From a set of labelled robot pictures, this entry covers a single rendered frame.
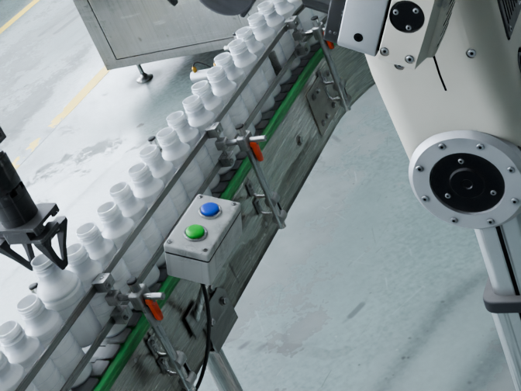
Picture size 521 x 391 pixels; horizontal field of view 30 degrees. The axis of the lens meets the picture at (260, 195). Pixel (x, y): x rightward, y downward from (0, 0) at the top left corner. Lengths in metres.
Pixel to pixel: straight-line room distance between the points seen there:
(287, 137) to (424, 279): 1.14
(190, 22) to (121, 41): 0.46
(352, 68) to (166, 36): 2.85
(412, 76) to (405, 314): 1.88
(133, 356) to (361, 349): 1.43
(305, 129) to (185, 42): 2.99
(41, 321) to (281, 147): 0.78
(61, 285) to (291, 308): 1.78
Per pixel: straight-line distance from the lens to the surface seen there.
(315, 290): 3.26
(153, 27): 5.20
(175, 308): 1.72
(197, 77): 2.28
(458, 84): 1.20
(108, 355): 1.61
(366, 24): 1.01
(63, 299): 1.54
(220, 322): 1.83
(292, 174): 2.13
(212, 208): 1.60
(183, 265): 1.57
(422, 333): 2.94
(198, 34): 5.09
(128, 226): 1.66
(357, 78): 2.44
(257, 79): 2.09
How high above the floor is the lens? 1.88
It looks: 29 degrees down
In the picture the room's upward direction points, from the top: 24 degrees counter-clockwise
